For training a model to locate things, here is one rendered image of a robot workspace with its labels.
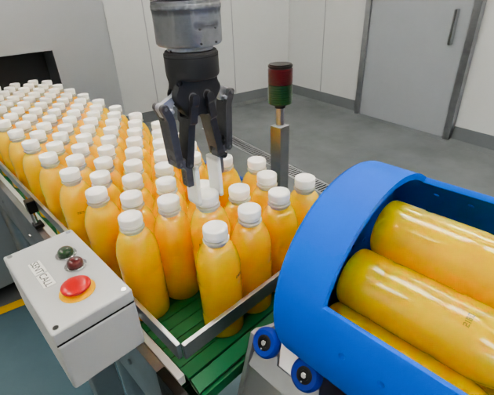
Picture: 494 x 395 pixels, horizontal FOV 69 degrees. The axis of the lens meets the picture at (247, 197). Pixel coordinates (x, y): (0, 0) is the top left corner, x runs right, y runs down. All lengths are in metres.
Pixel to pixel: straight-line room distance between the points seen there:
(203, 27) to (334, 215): 0.28
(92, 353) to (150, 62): 4.34
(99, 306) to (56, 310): 0.05
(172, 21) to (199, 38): 0.04
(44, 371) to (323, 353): 1.67
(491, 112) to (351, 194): 3.72
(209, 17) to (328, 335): 0.39
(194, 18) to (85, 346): 0.42
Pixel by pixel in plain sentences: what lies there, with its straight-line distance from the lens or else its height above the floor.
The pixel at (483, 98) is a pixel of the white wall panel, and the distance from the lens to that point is 4.11.
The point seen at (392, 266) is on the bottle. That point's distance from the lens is 0.43.
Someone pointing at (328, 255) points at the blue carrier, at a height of 1.19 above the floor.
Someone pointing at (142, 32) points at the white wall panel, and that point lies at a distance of 4.67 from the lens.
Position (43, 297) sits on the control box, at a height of 1.10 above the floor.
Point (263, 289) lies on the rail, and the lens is 0.65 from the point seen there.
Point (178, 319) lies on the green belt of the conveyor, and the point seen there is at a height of 0.90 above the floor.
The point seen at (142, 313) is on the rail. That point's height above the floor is 0.97.
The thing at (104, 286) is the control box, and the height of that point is 1.10.
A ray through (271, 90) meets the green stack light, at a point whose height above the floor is 1.20.
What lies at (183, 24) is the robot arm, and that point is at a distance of 0.49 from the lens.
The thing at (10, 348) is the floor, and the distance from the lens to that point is 2.16.
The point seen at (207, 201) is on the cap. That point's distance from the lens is 0.59.
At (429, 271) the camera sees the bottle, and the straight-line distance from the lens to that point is 0.44.
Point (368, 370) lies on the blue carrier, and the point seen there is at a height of 1.11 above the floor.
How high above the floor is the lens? 1.42
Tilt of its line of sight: 30 degrees down
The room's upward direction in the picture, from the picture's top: 3 degrees counter-clockwise
